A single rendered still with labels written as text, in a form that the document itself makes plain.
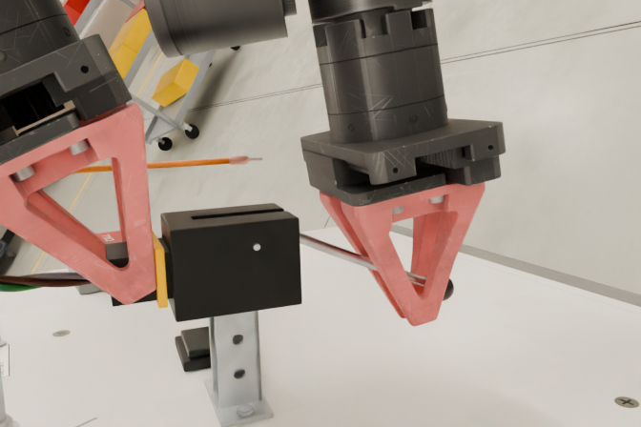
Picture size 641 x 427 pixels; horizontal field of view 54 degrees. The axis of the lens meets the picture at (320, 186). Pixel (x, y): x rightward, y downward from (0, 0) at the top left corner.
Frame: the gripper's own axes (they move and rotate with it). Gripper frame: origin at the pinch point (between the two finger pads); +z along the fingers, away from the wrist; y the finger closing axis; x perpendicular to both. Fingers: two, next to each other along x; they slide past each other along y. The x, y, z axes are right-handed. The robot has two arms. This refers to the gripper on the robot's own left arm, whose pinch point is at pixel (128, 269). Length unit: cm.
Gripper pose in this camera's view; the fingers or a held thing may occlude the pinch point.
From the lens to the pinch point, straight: 28.9
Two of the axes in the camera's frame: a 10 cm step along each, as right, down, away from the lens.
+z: 4.0, 8.7, 2.8
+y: 3.7, 1.3, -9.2
